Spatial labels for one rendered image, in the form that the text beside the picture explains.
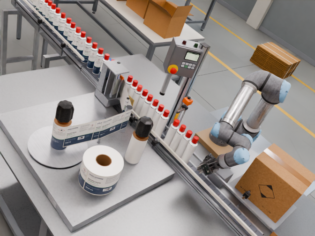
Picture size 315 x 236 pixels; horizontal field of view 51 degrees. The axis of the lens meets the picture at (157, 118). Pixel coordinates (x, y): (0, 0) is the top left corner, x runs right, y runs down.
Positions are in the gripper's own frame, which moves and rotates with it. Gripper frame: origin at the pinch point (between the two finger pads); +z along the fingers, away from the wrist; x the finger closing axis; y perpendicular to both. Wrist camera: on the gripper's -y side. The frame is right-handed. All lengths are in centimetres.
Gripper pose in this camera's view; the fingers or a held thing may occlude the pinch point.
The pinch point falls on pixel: (199, 168)
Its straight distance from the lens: 193.7
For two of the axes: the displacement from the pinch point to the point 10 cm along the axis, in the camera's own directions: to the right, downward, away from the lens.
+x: 4.0, 9.1, -0.9
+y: -7.1, 2.4, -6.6
